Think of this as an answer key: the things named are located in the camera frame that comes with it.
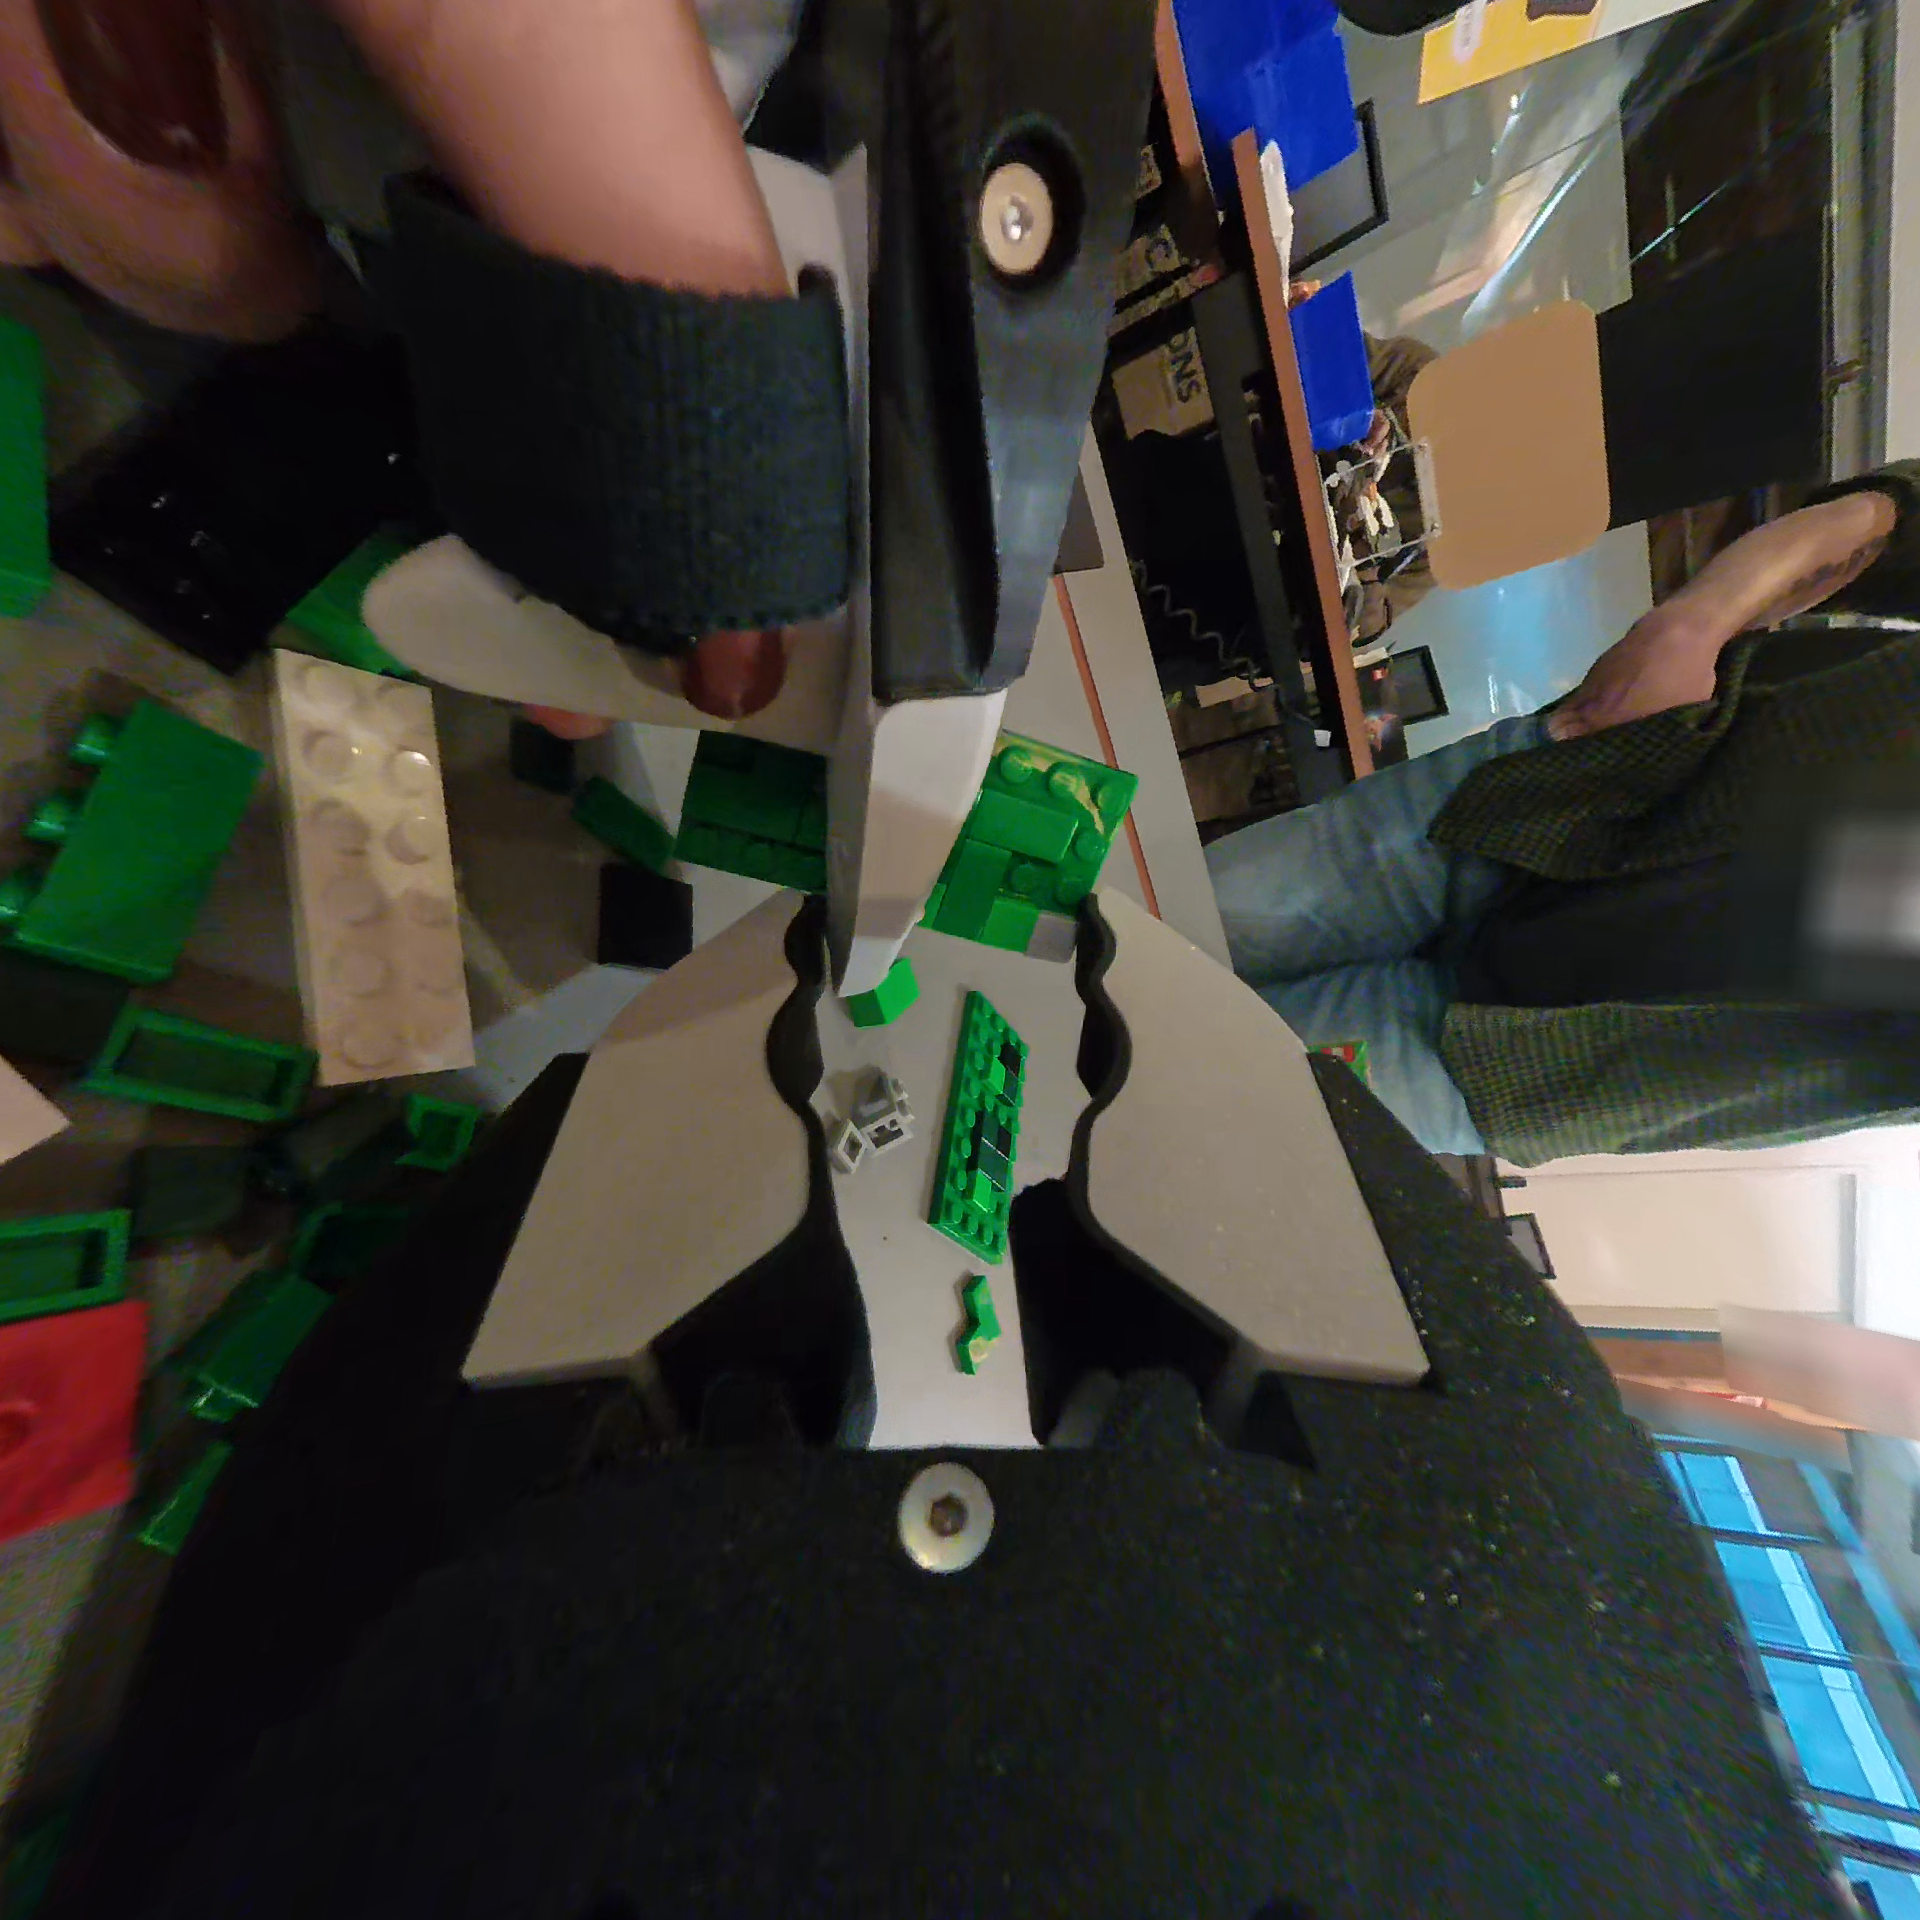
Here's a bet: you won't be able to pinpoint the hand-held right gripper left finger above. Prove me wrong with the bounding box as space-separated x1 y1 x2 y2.
462 897 841 1385

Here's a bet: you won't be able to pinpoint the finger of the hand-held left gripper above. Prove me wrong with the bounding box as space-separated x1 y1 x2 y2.
751 143 999 993

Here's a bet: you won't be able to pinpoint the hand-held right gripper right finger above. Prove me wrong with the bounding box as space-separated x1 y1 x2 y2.
1009 886 1432 1385

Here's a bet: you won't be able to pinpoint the green brick frame assembly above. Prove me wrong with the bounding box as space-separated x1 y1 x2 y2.
920 733 1139 963

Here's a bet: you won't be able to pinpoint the green plate with dark tiles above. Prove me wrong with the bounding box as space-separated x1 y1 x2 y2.
929 990 1031 1261

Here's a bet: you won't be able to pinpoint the person's left hand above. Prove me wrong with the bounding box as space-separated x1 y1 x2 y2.
0 0 798 749

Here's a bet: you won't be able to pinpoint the green brick stack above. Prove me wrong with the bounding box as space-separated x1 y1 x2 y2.
673 733 834 897

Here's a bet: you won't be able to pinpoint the brown cardboard box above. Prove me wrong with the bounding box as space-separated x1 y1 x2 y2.
1118 224 1222 442

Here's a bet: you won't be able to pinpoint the black square tile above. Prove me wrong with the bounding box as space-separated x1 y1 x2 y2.
596 863 696 970

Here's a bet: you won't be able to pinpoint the green slope brick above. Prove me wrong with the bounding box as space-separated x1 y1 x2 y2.
575 778 676 881

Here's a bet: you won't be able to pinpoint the small blue storage bin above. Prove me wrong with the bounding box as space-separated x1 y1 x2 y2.
1290 270 1379 454

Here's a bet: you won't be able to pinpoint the wooden table black legs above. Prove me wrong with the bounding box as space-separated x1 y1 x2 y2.
1230 128 1379 783

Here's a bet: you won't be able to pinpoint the long white brick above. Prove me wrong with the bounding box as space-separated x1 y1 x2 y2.
270 647 478 1087

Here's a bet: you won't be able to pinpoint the black monitor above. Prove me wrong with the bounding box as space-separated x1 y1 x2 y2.
1290 96 1390 279

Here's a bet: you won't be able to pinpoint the large blue storage bin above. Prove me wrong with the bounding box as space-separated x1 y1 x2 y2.
1171 0 1361 198

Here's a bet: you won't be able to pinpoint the small black display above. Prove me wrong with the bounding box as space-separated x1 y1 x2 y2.
1358 646 1449 760

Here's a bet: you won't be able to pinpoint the pile of loose green bricks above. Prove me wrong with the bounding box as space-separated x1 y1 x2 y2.
0 315 484 1562

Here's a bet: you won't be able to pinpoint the red square tile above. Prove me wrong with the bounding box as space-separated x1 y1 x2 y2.
0 1297 150 1539

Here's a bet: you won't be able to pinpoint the small white brick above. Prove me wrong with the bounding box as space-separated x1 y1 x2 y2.
0 1056 74 1169

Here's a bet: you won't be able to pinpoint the yellow cardboard box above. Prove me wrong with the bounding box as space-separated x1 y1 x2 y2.
1417 0 1608 105

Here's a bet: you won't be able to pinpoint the black coiled cable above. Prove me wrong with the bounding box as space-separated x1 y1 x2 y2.
1131 555 1278 685

